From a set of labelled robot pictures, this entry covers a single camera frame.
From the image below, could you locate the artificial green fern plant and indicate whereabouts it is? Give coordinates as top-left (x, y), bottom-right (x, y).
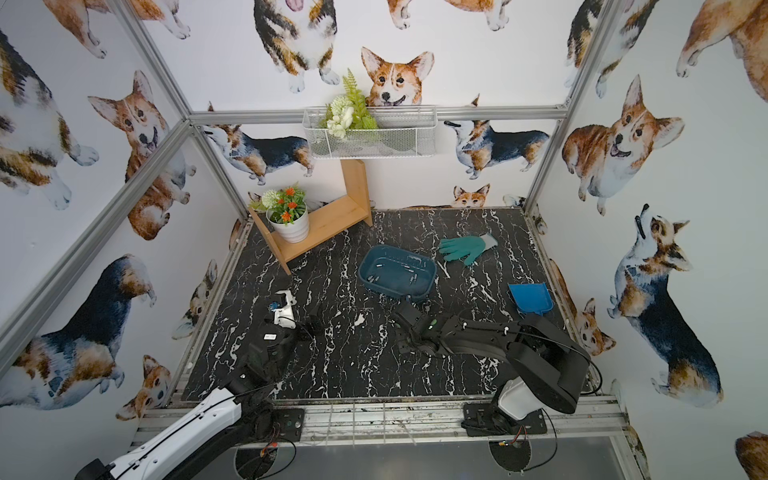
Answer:
top-left (319, 69), bottom-right (378, 139)

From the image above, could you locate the green work glove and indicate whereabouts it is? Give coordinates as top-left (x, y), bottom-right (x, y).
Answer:
top-left (439, 233), bottom-right (498, 266)

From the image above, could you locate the blue plastic dustpan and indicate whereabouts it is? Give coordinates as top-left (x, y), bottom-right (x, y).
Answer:
top-left (508, 283), bottom-right (554, 316)

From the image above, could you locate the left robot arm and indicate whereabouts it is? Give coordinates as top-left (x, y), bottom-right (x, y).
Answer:
top-left (75, 311), bottom-right (321, 479)

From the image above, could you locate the white wire basket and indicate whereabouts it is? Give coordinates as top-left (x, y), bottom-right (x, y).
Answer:
top-left (302, 107), bottom-right (438, 159)

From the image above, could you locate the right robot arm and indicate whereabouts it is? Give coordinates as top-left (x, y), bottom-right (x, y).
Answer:
top-left (392, 302), bottom-right (590, 421)

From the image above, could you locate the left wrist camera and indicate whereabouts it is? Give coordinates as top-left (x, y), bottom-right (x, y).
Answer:
top-left (269, 290), bottom-right (297, 329)

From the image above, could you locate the teal plastic storage box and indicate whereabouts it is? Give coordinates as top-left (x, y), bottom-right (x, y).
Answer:
top-left (358, 245), bottom-right (437, 304)

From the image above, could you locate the white pot with flowers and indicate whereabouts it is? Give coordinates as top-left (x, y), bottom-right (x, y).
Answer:
top-left (248, 184), bottom-right (310, 244)

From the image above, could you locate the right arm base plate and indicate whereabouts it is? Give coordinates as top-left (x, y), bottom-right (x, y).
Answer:
top-left (461, 403), bottom-right (548, 437)

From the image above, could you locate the wooden shelf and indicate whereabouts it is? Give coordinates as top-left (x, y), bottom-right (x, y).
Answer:
top-left (248, 159), bottom-right (373, 275)

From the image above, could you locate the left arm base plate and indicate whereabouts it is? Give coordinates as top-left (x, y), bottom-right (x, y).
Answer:
top-left (217, 407), bottom-right (305, 445)

